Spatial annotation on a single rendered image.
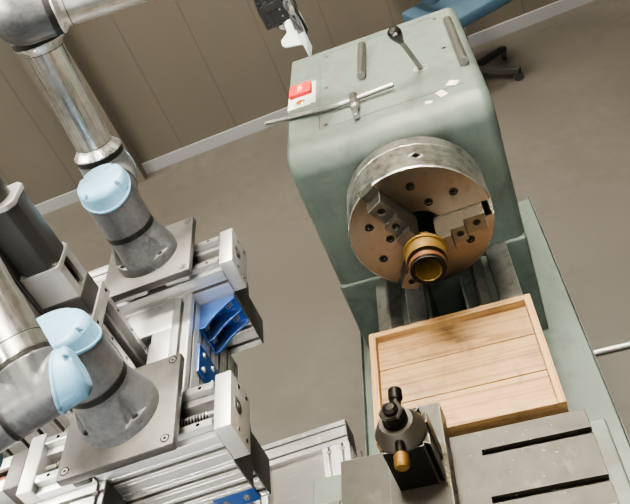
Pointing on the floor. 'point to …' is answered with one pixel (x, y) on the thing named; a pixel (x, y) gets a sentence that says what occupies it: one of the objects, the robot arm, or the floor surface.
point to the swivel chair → (467, 10)
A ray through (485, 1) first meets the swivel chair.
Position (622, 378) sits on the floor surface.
